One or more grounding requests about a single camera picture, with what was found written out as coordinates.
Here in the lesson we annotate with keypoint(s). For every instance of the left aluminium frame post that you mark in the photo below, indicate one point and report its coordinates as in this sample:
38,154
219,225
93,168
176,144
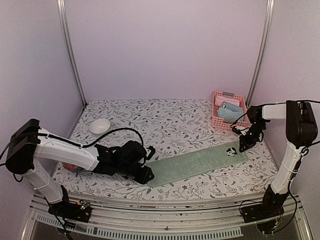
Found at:
62,14

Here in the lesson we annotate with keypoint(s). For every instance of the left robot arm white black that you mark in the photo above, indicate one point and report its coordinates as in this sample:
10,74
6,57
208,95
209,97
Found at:
31,141

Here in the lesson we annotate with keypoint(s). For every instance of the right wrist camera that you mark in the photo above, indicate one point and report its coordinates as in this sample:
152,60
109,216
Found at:
239,130

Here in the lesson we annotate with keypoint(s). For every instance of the light blue towel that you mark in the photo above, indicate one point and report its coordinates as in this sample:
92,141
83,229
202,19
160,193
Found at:
230,116

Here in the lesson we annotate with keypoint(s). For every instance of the right aluminium frame post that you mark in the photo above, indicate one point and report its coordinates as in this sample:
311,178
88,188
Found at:
261,51

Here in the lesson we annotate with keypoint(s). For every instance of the front aluminium rail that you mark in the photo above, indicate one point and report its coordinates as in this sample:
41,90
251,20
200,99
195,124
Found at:
200,219

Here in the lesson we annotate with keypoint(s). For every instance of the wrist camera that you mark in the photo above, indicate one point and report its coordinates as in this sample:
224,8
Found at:
239,130
151,153

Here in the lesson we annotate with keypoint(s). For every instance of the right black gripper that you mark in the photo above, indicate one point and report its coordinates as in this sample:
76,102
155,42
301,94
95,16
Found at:
248,145

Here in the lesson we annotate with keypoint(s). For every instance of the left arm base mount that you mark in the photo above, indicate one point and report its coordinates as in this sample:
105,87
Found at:
79,211

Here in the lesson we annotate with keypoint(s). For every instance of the green towel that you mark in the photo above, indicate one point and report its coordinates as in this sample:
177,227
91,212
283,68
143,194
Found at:
184,166

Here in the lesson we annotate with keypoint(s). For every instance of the blue patterned rolled towel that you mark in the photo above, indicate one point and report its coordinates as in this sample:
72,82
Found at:
232,107

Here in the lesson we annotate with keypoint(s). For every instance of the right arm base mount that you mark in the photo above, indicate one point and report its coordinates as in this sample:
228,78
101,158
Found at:
253,211

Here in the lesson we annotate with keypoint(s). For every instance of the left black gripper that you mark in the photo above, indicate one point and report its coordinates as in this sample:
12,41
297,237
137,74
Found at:
143,179

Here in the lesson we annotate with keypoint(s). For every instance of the aluminium frame post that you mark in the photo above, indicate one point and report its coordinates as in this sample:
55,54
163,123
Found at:
62,14
261,51

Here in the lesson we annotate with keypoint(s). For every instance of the pink rolled towel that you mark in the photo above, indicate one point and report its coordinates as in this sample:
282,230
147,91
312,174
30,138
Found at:
219,99

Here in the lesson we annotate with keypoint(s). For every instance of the white bowl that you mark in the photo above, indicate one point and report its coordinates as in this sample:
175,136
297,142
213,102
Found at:
99,126

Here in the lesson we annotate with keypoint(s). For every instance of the pink plastic basket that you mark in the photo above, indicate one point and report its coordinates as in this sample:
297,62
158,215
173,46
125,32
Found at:
217,122

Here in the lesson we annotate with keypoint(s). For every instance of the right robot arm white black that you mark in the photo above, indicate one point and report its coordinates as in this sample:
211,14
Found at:
300,131

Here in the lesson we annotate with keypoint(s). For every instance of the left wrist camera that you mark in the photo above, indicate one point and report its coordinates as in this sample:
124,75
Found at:
151,153

